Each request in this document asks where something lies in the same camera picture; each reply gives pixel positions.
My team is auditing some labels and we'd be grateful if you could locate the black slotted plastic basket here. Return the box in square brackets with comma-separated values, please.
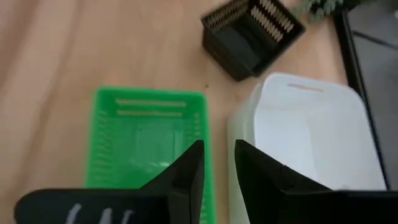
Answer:
[200, 0, 307, 82]

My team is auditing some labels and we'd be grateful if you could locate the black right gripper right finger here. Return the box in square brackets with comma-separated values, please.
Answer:
[234, 139, 398, 224]

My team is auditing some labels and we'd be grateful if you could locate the white plastic basket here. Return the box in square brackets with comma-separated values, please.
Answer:
[226, 72, 388, 224]

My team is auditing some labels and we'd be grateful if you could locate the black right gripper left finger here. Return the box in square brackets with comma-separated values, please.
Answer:
[13, 139, 205, 224]

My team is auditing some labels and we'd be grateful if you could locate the black aluminium table frame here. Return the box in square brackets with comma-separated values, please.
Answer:
[333, 7, 392, 190]

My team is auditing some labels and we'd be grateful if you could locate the green slotted plastic basket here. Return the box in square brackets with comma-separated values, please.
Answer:
[93, 93, 212, 190]
[83, 86, 218, 224]

